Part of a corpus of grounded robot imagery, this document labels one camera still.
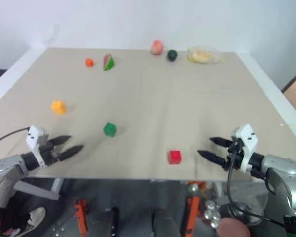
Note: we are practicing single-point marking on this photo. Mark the small orange toy fruit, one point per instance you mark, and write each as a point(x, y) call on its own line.
point(89, 62)

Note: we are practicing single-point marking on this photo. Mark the orange metal stand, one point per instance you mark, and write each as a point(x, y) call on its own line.
point(81, 214)
point(193, 214)

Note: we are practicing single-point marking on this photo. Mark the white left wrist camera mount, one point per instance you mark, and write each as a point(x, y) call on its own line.
point(34, 138)

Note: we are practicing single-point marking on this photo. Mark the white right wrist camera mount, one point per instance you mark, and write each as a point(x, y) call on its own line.
point(247, 142)

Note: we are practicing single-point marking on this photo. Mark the yellow cube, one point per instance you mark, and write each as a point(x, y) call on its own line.
point(58, 107)

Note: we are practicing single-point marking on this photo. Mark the cluster of silver balls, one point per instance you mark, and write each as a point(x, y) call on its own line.
point(212, 213)

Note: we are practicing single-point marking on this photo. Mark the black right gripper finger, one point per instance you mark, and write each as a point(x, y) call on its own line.
point(220, 141)
point(213, 158)

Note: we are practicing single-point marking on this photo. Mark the beige table mat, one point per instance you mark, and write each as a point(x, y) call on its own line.
point(148, 103)

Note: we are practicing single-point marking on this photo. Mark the reddish brown round shape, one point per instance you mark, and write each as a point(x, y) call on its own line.
point(233, 228)

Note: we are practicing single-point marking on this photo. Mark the dark green toy ball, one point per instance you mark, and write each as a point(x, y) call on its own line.
point(172, 55)

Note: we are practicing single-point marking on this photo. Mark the clear bag with yellow food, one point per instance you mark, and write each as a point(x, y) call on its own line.
point(203, 56)

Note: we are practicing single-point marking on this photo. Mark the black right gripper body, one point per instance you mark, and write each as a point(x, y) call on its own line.
point(238, 161)

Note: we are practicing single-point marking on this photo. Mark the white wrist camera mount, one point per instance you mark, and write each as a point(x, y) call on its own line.
point(34, 138)
point(247, 142)

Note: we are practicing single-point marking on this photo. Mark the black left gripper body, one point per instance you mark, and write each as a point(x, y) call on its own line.
point(49, 153)

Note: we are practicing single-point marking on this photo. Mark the red cube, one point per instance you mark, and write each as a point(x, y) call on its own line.
point(174, 157)

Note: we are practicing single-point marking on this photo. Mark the toy watermelon slice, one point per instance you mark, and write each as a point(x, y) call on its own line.
point(108, 63)

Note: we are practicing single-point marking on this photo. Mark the green cube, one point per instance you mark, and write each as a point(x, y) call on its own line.
point(110, 130)

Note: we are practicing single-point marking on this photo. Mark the white shoe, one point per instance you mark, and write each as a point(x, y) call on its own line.
point(37, 216)

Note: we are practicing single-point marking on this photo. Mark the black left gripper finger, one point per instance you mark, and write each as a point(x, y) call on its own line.
point(61, 139)
point(71, 151)

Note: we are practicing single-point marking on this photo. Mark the toy peach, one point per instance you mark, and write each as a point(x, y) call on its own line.
point(157, 48)

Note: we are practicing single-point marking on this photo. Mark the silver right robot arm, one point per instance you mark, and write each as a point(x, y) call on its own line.
point(281, 165)

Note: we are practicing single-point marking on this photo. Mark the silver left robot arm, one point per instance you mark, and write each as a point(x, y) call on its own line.
point(5, 166)

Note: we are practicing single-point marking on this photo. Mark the grey flat bar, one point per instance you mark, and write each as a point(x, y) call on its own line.
point(37, 189)

